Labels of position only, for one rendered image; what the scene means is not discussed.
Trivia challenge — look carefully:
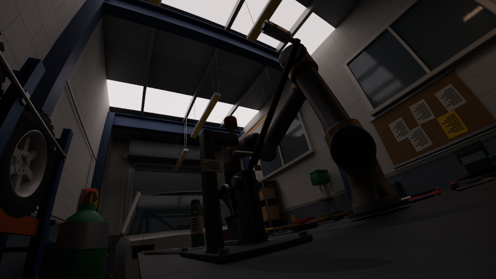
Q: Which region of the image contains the black handbrake lever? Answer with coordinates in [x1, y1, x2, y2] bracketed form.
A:
[246, 20, 301, 183]

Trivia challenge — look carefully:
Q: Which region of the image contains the black master cylinder stand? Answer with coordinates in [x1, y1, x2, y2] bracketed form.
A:
[232, 170, 269, 245]

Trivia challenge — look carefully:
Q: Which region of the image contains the green gas cylinder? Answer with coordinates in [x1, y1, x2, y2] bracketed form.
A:
[57, 188, 110, 279]

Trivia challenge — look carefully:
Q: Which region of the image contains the yellow hanging strip lamp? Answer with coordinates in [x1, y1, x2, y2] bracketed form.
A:
[191, 92, 222, 139]
[247, 0, 283, 42]
[174, 148, 189, 172]

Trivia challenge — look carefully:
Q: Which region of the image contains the grey shelf unit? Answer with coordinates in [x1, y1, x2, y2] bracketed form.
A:
[259, 180, 286, 229]

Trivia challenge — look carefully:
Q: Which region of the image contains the green pillar drill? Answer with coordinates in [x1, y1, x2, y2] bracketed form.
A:
[309, 169, 343, 217]

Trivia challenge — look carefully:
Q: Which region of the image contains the large skylight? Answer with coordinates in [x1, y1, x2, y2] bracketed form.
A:
[160, 0, 336, 55]
[106, 79, 260, 129]

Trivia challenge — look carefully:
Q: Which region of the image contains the dark round cup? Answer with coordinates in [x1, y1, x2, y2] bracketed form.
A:
[225, 215, 242, 241]

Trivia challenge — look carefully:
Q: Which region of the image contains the grey roller shutter door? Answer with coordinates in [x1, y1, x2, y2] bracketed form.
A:
[132, 163, 203, 195]

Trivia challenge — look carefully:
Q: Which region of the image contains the green labelled spray can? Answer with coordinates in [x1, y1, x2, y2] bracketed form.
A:
[190, 199, 205, 248]

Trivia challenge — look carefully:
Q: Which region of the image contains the red flat tool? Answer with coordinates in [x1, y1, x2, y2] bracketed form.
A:
[408, 188, 444, 202]

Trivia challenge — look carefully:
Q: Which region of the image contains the brown cork notice board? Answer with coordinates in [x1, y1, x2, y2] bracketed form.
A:
[371, 71, 496, 167]

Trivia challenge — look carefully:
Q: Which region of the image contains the black tyre white rim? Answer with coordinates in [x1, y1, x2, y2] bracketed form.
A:
[0, 110, 55, 218]

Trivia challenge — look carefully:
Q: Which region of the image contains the dark box with screen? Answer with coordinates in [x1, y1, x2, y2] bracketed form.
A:
[454, 141, 496, 179]

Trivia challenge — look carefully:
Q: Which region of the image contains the blue tyre rack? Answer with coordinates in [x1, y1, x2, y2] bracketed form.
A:
[0, 50, 74, 279]

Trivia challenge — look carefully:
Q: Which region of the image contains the small wall window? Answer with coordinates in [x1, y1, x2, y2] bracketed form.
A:
[259, 113, 313, 177]

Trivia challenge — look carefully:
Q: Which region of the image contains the black labelled upright post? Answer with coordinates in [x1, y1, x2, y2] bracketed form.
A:
[199, 129, 226, 254]

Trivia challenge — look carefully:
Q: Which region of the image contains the yellow handled tool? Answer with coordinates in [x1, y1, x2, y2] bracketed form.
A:
[265, 222, 307, 234]

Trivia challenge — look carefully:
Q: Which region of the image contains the red handled tool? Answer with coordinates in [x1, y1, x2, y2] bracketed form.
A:
[291, 211, 353, 225]

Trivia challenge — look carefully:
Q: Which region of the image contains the dark fixture base plate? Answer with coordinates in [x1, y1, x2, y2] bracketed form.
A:
[180, 232, 313, 265]

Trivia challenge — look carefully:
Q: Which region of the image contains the blue steel gantry frame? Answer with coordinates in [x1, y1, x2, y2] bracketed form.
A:
[39, 0, 284, 212]

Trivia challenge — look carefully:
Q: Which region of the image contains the large wall window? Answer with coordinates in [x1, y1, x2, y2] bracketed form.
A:
[346, 0, 496, 115]

